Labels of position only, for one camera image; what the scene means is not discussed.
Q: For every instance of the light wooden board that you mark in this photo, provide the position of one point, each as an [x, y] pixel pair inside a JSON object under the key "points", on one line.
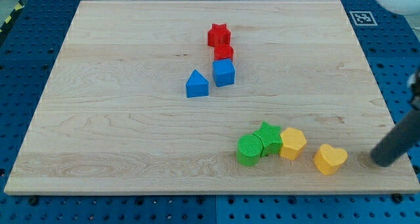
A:
{"points": [[114, 118]]}

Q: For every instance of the blue triangle block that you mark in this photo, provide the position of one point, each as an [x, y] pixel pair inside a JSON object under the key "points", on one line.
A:
{"points": [[197, 85]]}

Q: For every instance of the blue cube block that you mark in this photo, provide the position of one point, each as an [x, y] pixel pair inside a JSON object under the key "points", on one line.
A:
{"points": [[223, 72]]}

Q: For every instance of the red cylinder block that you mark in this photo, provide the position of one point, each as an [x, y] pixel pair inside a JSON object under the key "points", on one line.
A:
{"points": [[223, 51]]}

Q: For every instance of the green cylinder block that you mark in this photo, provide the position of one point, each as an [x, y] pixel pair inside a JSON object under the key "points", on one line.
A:
{"points": [[249, 150]]}

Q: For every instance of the green star block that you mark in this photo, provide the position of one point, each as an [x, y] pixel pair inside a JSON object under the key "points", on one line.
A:
{"points": [[270, 138]]}

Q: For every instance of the red star block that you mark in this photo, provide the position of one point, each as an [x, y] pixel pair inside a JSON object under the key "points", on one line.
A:
{"points": [[218, 34]]}

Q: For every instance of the yellow hexagon block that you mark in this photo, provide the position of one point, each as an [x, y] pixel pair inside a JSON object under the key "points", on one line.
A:
{"points": [[294, 142]]}

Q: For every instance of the yellow heart block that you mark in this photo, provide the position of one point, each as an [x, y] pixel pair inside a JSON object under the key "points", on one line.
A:
{"points": [[329, 159]]}

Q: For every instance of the white fiducial marker tag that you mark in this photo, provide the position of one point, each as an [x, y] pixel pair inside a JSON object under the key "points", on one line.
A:
{"points": [[363, 18]]}

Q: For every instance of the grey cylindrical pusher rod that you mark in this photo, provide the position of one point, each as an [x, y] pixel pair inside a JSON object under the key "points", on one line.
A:
{"points": [[404, 135]]}

